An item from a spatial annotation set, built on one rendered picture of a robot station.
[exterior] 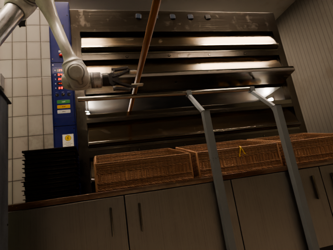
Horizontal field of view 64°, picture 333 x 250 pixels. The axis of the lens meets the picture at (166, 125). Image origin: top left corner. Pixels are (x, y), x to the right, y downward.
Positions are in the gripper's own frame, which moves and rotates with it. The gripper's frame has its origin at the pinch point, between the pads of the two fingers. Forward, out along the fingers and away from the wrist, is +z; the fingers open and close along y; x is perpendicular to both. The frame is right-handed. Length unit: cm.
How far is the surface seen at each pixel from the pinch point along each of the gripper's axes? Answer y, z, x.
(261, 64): -35, 126, -56
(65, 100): -9, -47, -53
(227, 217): 83, 37, 4
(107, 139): 22, -19, -54
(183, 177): 60, 20, -7
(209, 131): 37, 36, 4
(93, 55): -48, -24, -56
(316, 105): -34, 320, -204
